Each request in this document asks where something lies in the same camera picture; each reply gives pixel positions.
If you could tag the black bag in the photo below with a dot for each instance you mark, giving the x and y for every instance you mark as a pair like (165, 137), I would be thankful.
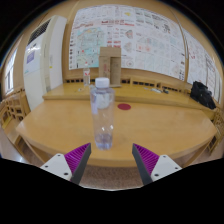
(202, 95)

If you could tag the small black gadget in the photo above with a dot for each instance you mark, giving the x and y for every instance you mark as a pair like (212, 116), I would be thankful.
(165, 91)

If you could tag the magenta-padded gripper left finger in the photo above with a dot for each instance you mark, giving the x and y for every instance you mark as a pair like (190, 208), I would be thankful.
(56, 165)

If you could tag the clear white-capped water bottle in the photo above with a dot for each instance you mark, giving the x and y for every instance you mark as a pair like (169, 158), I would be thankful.
(102, 116)

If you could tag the small red-labelled plastic bottle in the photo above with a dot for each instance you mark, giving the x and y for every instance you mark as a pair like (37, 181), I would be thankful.
(86, 77)

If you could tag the white remote control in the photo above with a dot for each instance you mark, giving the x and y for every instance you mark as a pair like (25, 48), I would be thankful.
(155, 90)

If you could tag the row of wooden chairs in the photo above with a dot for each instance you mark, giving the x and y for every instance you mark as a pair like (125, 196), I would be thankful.
(143, 82)

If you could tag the brown cardboard box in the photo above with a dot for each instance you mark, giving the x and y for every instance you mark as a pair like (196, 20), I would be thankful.
(110, 65)

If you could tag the white standing air conditioner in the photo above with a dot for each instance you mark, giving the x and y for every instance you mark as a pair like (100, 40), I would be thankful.
(41, 70)

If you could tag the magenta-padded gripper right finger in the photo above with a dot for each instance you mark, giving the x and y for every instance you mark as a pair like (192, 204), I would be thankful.
(165, 166)

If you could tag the large printed wall poster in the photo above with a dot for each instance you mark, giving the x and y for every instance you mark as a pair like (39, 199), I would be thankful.
(140, 36)

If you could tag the flat round red coaster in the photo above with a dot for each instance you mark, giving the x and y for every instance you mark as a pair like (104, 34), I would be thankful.
(124, 106)

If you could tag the narrow printed wall poster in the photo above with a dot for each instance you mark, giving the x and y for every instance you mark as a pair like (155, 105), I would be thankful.
(200, 63)

